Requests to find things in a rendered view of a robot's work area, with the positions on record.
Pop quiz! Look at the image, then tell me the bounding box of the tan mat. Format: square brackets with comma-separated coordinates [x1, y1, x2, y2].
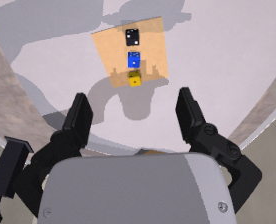
[91, 17, 168, 88]

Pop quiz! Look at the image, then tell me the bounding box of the blue die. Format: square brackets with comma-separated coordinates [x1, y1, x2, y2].
[128, 52, 140, 68]

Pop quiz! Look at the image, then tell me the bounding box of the yellow die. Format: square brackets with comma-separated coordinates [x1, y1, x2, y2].
[128, 71, 141, 87]

